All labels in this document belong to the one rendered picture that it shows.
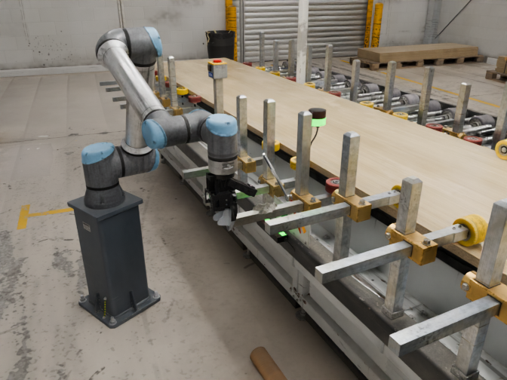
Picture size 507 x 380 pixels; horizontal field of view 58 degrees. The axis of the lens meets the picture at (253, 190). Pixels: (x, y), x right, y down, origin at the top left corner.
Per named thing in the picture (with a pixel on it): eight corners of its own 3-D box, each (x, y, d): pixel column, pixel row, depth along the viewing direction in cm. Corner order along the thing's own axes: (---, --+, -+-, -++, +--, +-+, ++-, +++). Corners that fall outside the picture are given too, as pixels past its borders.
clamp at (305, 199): (308, 217, 159) (308, 204, 156) (288, 202, 170) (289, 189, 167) (322, 213, 161) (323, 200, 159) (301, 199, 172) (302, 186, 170)
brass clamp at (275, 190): (271, 198, 180) (272, 186, 178) (256, 185, 191) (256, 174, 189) (286, 195, 183) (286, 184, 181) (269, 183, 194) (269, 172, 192)
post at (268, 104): (266, 215, 191) (267, 100, 171) (262, 211, 194) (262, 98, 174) (273, 213, 192) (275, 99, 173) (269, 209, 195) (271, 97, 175)
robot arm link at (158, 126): (85, 24, 170) (152, 128, 131) (119, 22, 176) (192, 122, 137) (87, 53, 178) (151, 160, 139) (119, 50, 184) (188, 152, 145)
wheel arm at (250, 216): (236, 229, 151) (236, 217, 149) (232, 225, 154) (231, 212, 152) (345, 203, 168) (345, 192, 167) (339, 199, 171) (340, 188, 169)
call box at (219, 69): (213, 81, 211) (213, 63, 208) (207, 78, 217) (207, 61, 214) (227, 79, 214) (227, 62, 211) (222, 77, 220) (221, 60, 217)
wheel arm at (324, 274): (322, 285, 105) (323, 272, 104) (313, 277, 108) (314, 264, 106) (476, 236, 125) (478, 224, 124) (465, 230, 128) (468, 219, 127)
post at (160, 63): (163, 125, 314) (157, 53, 294) (161, 124, 317) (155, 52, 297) (168, 125, 316) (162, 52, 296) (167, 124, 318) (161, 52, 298)
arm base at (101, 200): (99, 212, 209) (96, 193, 205) (76, 201, 221) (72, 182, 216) (133, 199, 223) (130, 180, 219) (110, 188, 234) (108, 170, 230)
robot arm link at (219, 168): (230, 150, 146) (243, 160, 138) (230, 164, 148) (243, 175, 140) (203, 154, 142) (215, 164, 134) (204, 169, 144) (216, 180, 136)
